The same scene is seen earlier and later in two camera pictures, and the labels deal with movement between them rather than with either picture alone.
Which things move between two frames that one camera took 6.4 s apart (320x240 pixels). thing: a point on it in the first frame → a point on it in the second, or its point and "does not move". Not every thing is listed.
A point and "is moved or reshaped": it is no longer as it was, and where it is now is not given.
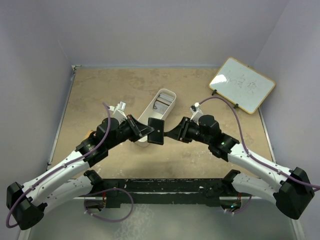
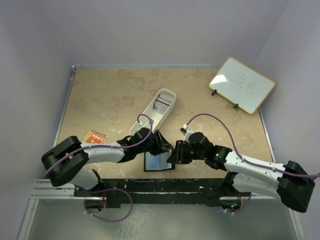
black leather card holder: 157,136 is moved or reshaped
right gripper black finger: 175,132 → 173,158
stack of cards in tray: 162,103 does not move
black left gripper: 141,129 → 164,147
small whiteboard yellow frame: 241,84 does not move
